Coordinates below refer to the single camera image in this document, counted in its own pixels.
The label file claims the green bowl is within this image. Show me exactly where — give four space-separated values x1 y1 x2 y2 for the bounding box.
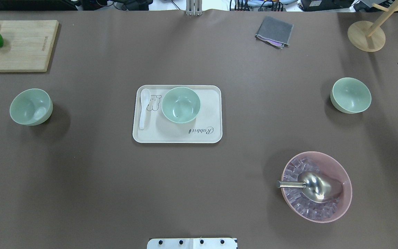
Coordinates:
161 87 201 123
330 77 372 114
9 89 53 126

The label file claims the wooden cup tree stand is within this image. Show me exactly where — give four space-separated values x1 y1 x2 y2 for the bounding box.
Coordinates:
347 0 398 52

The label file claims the grey folded cloth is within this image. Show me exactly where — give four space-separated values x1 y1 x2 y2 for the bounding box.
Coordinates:
255 16 294 49

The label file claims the pink bowl with ice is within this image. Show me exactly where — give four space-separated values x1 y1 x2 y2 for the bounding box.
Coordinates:
281 151 353 223

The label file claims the metal ice scoop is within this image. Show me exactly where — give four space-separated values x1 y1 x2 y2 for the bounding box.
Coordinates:
276 171 343 203

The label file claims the cream rabbit serving tray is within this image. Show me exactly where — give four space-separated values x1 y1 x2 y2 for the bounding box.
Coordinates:
132 85 223 144

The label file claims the white ceramic spoon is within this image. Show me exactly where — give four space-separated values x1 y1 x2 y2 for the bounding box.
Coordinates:
139 89 151 130

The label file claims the bamboo cutting board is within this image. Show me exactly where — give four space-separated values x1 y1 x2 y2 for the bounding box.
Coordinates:
0 20 59 73

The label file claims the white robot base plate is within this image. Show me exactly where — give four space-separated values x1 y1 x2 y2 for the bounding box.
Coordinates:
146 237 238 249

